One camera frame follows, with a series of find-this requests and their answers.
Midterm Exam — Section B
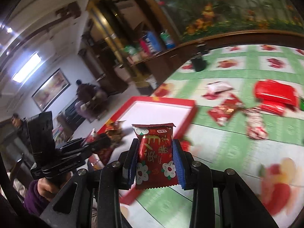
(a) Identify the framed wall painting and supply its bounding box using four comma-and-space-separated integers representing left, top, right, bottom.
32, 68, 71, 112

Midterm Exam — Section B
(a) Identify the ceiling light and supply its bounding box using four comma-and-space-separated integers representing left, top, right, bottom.
12, 52, 42, 82

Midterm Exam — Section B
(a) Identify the black lidded pot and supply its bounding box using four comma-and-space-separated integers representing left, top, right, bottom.
196, 42, 209, 55

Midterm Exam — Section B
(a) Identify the person's left forearm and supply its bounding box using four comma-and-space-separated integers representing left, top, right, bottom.
23, 179, 52, 217

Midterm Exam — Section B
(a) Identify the glass flower display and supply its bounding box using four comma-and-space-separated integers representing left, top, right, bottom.
145, 0, 304, 41

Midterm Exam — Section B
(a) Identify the red flower-print snack packet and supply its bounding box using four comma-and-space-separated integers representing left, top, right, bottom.
132, 123, 178, 190

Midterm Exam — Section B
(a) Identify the white bucket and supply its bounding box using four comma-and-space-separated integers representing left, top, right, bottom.
146, 75, 158, 90

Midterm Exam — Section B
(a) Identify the large red snack packet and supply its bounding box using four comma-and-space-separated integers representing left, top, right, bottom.
260, 102, 287, 117
254, 79, 299, 107

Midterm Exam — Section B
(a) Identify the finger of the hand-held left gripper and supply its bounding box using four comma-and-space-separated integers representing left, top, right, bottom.
71, 144, 110, 168
59, 134, 112, 154

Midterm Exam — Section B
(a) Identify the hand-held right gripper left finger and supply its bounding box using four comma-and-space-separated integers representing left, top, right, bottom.
39, 138, 141, 228

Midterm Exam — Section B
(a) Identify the red-rimmed white box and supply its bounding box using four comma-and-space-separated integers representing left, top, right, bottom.
87, 97, 198, 206

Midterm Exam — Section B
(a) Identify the red square snack packet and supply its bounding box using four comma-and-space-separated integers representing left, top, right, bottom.
208, 94, 245, 126

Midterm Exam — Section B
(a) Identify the black cup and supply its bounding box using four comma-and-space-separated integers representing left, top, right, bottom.
191, 53, 207, 72

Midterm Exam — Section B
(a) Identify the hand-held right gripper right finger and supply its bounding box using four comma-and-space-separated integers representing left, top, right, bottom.
172, 138, 279, 228

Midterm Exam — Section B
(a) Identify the green and blue bag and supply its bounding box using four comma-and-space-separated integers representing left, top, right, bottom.
160, 30, 176, 49

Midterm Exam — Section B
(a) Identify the person's left hand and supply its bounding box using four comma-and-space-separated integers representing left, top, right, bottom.
36, 173, 72, 201

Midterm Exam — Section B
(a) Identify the gold pillar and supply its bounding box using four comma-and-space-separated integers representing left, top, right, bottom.
87, 0, 143, 81

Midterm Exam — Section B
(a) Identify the orange brown snack packet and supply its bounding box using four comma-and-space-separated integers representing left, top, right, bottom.
105, 121, 130, 145

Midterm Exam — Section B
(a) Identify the green fruit-print tablecloth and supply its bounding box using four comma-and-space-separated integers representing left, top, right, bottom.
119, 44, 304, 228

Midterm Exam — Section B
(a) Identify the small red snack packet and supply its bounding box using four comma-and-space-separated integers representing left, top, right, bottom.
91, 145, 114, 165

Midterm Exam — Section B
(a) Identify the red white patterned snack packet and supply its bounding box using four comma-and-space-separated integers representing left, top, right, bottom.
245, 108, 268, 139

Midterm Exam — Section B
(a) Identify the white and red snack packet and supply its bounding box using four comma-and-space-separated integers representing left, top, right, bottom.
206, 82, 234, 94

